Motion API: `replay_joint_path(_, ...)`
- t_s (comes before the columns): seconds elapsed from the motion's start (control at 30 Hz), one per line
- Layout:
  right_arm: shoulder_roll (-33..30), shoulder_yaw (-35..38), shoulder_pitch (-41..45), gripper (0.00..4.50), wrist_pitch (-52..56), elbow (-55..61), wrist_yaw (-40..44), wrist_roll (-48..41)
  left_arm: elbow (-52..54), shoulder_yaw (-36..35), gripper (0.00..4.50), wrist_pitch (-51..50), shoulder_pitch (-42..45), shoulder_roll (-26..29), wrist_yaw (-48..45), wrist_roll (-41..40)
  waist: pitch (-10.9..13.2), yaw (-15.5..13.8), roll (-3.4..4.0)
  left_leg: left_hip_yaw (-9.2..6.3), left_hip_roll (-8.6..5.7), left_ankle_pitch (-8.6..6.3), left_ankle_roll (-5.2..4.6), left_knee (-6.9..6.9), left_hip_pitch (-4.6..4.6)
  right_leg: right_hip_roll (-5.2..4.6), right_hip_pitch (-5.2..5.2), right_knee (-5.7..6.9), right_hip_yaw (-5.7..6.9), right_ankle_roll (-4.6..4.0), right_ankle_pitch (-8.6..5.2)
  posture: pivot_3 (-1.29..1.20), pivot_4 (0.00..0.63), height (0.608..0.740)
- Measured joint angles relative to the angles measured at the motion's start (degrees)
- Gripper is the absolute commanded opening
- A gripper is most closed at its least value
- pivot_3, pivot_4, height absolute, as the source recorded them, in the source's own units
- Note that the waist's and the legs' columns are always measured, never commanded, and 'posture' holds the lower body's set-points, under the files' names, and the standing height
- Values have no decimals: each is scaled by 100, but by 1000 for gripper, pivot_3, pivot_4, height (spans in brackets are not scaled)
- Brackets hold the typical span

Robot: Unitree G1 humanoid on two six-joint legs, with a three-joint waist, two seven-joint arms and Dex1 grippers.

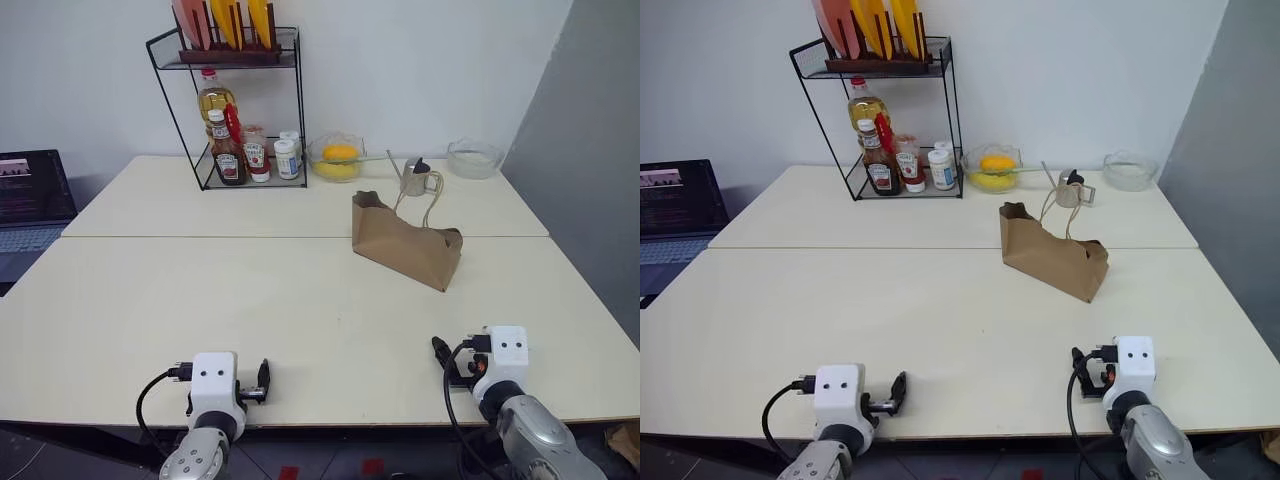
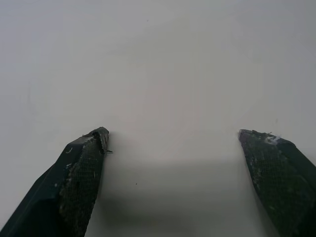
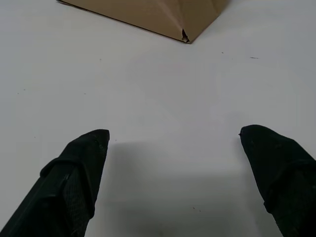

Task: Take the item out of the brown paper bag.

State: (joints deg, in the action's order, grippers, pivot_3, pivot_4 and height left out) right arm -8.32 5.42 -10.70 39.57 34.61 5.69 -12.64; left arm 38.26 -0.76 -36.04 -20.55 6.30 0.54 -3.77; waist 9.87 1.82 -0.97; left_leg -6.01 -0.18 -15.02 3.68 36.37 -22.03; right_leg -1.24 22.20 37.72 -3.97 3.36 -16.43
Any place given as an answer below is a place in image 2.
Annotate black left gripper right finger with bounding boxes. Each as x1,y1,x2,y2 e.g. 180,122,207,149
237,128,316,237

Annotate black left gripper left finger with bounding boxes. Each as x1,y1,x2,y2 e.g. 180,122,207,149
0,126,114,237

